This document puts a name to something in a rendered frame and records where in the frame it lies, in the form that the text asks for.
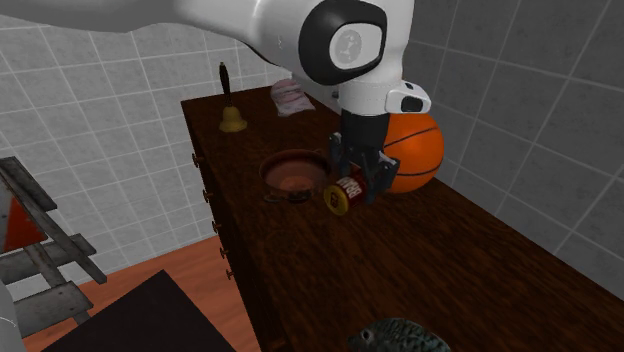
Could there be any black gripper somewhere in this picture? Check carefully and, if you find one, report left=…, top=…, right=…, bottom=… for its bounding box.
left=328, top=108, right=401, bottom=205

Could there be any red can with yellow lid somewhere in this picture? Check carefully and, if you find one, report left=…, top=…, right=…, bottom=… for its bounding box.
left=323, top=166, right=368, bottom=217

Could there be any orange basketball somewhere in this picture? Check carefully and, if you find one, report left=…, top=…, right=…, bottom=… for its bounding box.
left=381, top=112, right=446, bottom=195

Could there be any brown clay bowl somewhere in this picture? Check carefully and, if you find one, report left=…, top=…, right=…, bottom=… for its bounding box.
left=258, top=148, right=333, bottom=204

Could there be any pink and white bag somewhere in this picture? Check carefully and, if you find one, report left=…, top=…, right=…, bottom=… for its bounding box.
left=270, top=78, right=317, bottom=118

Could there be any dark wooden chest of drawers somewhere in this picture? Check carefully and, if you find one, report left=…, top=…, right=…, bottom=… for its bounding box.
left=180, top=85, right=624, bottom=352

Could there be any dark green scaly fish figure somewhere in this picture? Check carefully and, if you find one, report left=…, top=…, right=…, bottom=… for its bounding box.
left=346, top=317, right=453, bottom=352

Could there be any black robot stand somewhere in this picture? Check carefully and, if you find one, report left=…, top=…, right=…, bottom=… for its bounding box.
left=40, top=269, right=238, bottom=352

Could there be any brass bell with dark handle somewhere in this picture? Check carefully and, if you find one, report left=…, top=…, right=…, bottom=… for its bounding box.
left=217, top=61, right=249, bottom=134

